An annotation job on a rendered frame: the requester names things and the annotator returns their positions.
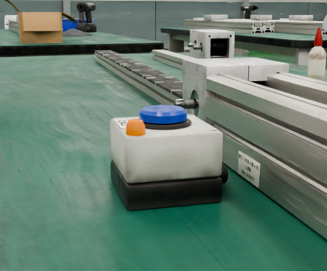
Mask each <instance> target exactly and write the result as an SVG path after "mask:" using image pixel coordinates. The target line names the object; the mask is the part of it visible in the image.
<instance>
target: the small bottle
mask: <svg viewBox="0 0 327 271"><path fill-rule="evenodd" d="M322 40H323V39H322V33H321V28H318V29H317V32H316V35H315V40H314V46H315V47H313V48H312V49H311V51H310V53H309V59H308V76H307V77H308V78H311V79H316V80H320V81H324V78H325V64H326V52H325V50H324V48H322V47H321V46H322Z"/></svg>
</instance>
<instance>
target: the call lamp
mask: <svg viewBox="0 0 327 271"><path fill-rule="evenodd" d="M145 133H146V126H145V124H144V122H143V120H141V119H131V120H129V121H128V123H127V125H126V134H127V135H129V136H142V135H145Z"/></svg>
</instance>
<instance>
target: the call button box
mask: <svg viewBox="0 0 327 271"><path fill-rule="evenodd" d="M131 119H140V117H124V118H120V117H116V118H113V119H111V121H110V151H111V158H112V161H111V180H112V182H113V184H114V186H115V188H116V190H117V192H118V194H119V195H120V197H121V199H122V201H123V203H124V205H125V207H126V209H127V210H141V209H152V208H163V207H170V206H180V205H191V204H202V203H214V202H220V201H221V199H222V184H223V183H226V182H227V180H228V170H227V166H226V165H225V164H224V163H222V147H223V134H222V132H221V131H219V130H218V129H216V128H214V127H212V126H211V125H209V124H207V123H206V122H204V121H203V120H201V119H199V118H198V117H196V116H194V115H192V114H187V120H186V121H184V122H180V123H171V124H156V123H147V122H144V124H145V126H146V133H145V135H140V136H131V135H127V134H126V125H127V123H128V121H129V120H131Z"/></svg>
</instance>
